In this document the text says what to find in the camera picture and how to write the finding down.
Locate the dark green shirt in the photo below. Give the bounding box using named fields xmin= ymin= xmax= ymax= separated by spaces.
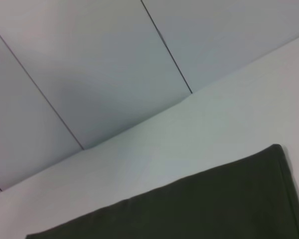
xmin=24 ymin=143 xmax=299 ymax=239

